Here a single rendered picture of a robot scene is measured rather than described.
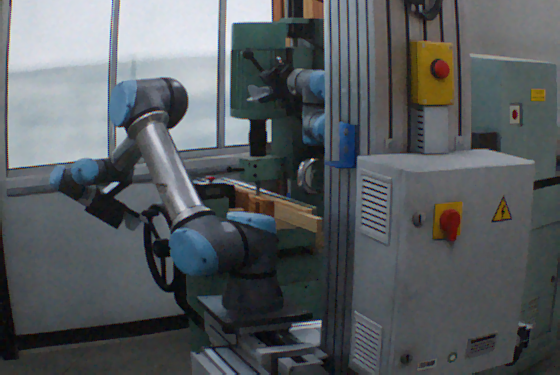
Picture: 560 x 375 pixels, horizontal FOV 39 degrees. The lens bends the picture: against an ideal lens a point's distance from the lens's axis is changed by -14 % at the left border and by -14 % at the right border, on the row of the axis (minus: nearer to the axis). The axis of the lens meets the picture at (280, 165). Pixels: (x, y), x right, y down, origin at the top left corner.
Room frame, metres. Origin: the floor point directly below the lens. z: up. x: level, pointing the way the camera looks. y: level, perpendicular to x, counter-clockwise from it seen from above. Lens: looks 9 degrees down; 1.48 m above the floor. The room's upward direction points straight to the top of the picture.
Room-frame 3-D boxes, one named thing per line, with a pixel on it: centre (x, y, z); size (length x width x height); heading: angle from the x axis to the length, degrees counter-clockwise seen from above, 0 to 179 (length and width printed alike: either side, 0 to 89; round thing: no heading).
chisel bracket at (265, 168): (2.86, 0.05, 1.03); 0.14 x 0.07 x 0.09; 120
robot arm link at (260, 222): (2.07, 0.07, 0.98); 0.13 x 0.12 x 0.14; 133
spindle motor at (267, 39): (2.85, 0.07, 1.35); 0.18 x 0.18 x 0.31
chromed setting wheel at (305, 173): (2.81, -0.11, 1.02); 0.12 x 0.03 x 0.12; 120
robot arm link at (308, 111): (2.33, -0.10, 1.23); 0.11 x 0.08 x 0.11; 9
